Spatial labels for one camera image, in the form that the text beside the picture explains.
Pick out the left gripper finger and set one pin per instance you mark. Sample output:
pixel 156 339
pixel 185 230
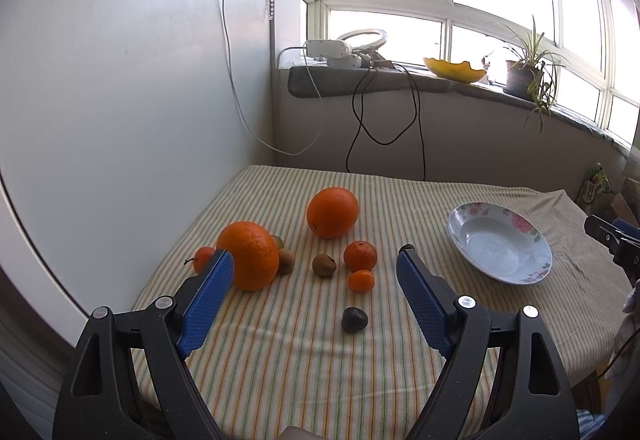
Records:
pixel 607 234
pixel 627 256

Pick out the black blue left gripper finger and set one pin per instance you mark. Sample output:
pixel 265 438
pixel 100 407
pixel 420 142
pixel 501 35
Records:
pixel 530 397
pixel 100 396

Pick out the tangerine with stem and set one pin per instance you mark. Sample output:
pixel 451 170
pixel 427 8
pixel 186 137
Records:
pixel 200 258

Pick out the large round orange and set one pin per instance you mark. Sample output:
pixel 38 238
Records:
pixel 254 252

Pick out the dark plum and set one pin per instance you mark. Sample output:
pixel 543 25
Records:
pixel 353 320

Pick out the brown kiwi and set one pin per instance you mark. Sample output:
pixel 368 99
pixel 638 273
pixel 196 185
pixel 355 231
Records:
pixel 286 261
pixel 324 266

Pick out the green plum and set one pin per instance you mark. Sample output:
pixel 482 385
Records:
pixel 278 241

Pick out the small kumquat orange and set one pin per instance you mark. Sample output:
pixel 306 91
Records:
pixel 361 281

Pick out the medium tangerine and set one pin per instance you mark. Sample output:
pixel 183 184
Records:
pixel 360 255

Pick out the large oval orange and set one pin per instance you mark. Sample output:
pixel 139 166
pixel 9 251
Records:
pixel 332 212

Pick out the white gloved hand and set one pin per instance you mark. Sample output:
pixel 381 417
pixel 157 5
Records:
pixel 624 364

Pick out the green snack package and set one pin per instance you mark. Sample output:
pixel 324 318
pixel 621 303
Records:
pixel 594 190

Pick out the white floral plate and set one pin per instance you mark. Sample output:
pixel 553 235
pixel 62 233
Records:
pixel 500 243

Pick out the potted spider plant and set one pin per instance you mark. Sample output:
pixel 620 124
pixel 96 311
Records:
pixel 533 75

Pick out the striped tablecloth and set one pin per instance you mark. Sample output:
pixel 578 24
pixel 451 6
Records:
pixel 279 357

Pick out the yellow fruit bowl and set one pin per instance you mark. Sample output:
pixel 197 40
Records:
pixel 457 72

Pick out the white refrigerator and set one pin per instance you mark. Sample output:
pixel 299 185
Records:
pixel 120 121

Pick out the white power strip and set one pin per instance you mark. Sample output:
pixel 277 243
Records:
pixel 336 53

